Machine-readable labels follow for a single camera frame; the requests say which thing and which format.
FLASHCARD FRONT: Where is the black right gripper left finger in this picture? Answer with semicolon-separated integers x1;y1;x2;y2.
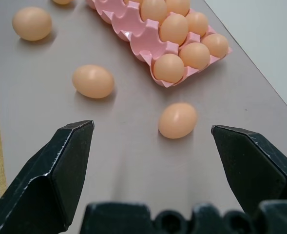
0;119;95;234

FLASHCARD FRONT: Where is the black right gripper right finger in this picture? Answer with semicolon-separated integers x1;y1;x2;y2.
211;125;287;215

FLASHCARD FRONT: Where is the pink egg tray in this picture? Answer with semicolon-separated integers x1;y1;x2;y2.
85;0;233;89

